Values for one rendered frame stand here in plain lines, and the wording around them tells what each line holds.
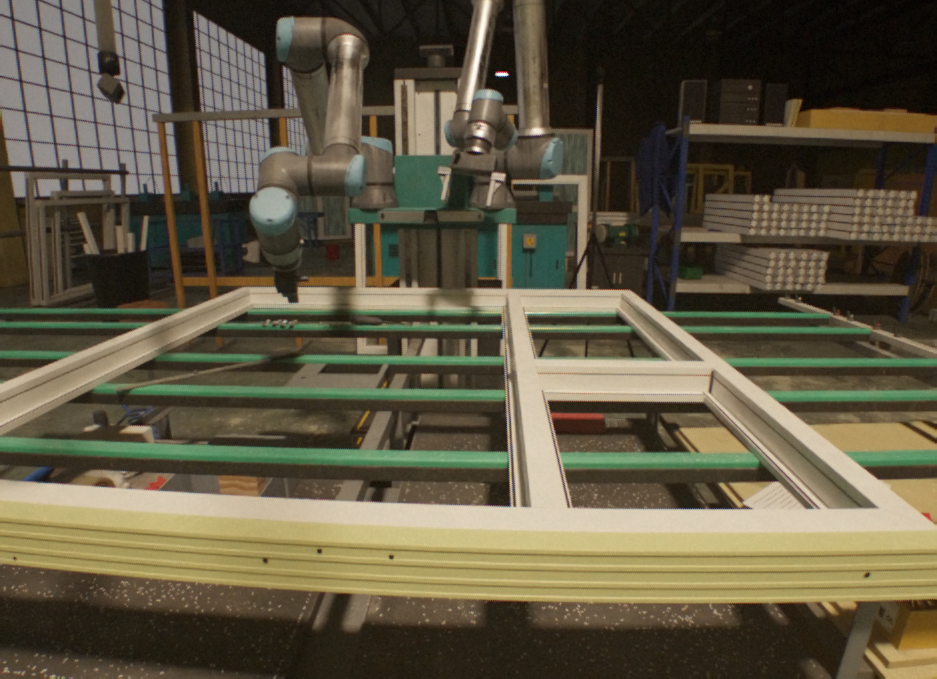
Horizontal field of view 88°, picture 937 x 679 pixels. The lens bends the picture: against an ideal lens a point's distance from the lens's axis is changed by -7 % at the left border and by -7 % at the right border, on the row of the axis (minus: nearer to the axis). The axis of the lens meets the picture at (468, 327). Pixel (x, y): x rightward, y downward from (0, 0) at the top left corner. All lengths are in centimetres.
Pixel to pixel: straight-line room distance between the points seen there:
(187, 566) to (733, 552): 60
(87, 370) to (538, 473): 109
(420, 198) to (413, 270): 31
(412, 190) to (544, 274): 350
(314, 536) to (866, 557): 59
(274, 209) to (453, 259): 129
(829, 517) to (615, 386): 55
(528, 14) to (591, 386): 132
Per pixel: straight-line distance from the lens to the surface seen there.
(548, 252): 555
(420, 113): 233
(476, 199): 207
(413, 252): 228
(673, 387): 119
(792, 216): 587
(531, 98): 199
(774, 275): 576
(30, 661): 115
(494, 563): 59
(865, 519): 76
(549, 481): 69
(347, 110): 136
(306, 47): 167
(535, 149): 197
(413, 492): 132
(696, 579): 64
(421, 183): 222
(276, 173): 121
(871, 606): 98
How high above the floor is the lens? 129
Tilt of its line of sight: 15 degrees down
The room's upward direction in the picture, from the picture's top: straight up
